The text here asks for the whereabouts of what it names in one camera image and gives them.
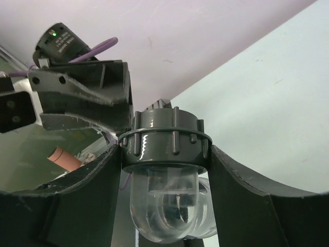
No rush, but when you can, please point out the dark grey threaded ring nut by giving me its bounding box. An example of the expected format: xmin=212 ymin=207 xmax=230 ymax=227
xmin=132 ymin=107 xmax=205 ymax=132

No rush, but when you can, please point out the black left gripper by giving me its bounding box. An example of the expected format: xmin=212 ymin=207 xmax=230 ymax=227
xmin=28 ymin=60 xmax=133 ymax=134

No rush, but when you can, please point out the clear elbow fitting with grey nut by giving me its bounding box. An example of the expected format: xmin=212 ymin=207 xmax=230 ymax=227
xmin=118 ymin=126 xmax=219 ymax=244

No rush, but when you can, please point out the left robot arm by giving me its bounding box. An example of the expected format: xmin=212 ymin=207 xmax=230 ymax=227
xmin=28 ymin=23 xmax=133 ymax=135

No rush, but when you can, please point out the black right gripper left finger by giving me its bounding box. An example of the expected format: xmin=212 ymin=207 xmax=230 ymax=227
xmin=1 ymin=145 xmax=121 ymax=246

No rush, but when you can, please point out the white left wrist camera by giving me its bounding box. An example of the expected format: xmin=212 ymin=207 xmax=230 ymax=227
xmin=1 ymin=74 xmax=43 ymax=133

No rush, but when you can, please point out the pink cylinder in background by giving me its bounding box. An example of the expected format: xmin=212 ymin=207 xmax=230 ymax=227
xmin=47 ymin=147 xmax=82 ymax=172

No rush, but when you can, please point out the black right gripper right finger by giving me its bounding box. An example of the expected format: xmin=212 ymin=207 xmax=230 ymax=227
xmin=208 ymin=146 xmax=328 ymax=246

